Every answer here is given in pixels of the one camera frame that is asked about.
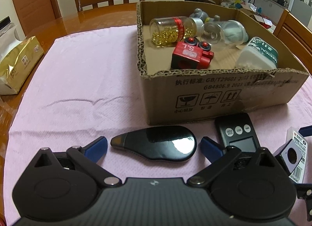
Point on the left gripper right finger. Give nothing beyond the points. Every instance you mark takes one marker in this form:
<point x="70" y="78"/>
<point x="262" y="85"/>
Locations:
<point x="220" y="157"/>

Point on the black digital timer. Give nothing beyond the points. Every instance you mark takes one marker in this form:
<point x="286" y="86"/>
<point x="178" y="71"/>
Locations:
<point x="237" y="130"/>

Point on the wooden chair at right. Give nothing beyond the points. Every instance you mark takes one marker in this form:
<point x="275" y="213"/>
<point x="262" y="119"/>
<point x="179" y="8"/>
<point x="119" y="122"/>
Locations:
<point x="296" y="37"/>

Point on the grey elephant figurine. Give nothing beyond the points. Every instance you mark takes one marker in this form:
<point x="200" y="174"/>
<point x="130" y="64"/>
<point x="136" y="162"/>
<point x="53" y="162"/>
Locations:
<point x="198" y="13"/>

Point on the black toy train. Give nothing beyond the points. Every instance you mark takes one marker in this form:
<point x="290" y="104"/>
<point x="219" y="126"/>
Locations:
<point x="288" y="156"/>

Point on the clear plastic jar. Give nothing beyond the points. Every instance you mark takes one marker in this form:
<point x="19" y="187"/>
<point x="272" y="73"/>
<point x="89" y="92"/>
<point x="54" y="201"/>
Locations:
<point x="225" y="33"/>

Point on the red toy train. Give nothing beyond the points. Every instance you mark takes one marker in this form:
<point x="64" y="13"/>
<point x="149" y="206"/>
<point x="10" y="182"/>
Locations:
<point x="191" y="54"/>

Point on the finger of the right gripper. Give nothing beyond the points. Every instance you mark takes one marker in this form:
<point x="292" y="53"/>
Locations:
<point x="304" y="192"/>
<point x="306" y="131"/>

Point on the grey refrigerator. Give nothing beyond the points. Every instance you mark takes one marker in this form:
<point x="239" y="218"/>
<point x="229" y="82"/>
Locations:
<point x="300" y="10"/>

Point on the pink table cloth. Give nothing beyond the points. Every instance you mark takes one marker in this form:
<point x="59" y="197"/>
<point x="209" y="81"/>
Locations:
<point x="87" y="86"/>

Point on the cardboard box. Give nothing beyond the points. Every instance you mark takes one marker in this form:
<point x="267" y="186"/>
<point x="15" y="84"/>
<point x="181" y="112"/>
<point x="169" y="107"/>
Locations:
<point x="174" y="96"/>

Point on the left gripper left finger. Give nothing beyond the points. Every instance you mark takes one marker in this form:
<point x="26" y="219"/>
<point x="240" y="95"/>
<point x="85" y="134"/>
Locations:
<point x="85" y="160"/>

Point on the black glossy teardrop device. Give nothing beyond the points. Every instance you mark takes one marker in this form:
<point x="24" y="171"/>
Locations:
<point x="173" y="144"/>

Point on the gold tissue pack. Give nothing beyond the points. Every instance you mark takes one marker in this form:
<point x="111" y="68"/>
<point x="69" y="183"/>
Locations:
<point x="17" y="65"/>

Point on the capsule bottle with red band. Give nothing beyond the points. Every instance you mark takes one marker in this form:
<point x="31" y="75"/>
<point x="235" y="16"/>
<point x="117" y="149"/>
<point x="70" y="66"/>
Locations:
<point x="169" y="30"/>

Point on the medical cotton swab container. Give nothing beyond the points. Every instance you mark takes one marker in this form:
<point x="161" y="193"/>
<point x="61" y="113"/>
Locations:
<point x="258" y="55"/>

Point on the staples box with label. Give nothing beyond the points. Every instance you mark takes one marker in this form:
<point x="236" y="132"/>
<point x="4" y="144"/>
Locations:
<point x="301" y="144"/>

